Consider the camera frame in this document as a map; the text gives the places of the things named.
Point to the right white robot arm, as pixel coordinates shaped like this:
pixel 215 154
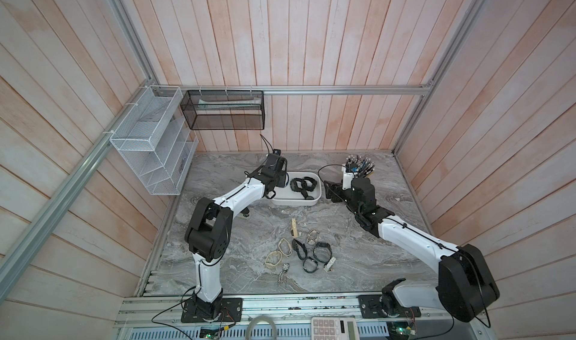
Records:
pixel 465 286

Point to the tan band watch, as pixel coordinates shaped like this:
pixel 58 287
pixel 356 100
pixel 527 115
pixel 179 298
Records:
pixel 284 247

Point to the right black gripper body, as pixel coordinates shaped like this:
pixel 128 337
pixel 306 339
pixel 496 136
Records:
pixel 346 198

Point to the beige band watch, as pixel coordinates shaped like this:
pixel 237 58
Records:
pixel 273 259

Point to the white small watch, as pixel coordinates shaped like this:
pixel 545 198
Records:
pixel 329 265

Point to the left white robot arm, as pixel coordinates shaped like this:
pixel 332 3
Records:
pixel 209 231

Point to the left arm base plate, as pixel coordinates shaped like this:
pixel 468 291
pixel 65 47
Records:
pixel 221 310

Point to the black round watch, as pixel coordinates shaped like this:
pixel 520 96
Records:
pixel 322 252

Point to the white calculator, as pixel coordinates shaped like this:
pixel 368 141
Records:
pixel 334 328

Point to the white wire mesh shelf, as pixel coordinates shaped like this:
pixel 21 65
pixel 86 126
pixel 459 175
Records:
pixel 154 139

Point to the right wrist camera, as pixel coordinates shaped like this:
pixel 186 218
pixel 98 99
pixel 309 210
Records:
pixel 348 176

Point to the white plastic storage box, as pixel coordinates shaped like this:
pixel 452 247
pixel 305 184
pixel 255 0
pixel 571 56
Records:
pixel 287 197

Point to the black strap watch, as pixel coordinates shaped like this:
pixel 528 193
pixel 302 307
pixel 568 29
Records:
pixel 300 249

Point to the black chunky watch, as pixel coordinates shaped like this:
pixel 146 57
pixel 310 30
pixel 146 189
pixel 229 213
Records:
pixel 298 185

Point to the black mesh wall basket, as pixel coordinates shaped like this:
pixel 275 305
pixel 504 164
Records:
pixel 209 110

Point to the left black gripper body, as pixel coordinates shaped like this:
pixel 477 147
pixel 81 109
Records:
pixel 280 179

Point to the silver metal watch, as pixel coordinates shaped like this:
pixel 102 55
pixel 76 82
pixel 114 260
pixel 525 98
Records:
pixel 285 268

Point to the bundle of pens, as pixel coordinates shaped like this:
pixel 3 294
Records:
pixel 359 166

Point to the small black watch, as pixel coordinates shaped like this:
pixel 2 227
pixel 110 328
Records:
pixel 310 265

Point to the gold metal watch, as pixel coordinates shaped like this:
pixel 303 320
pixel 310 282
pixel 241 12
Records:
pixel 312 237

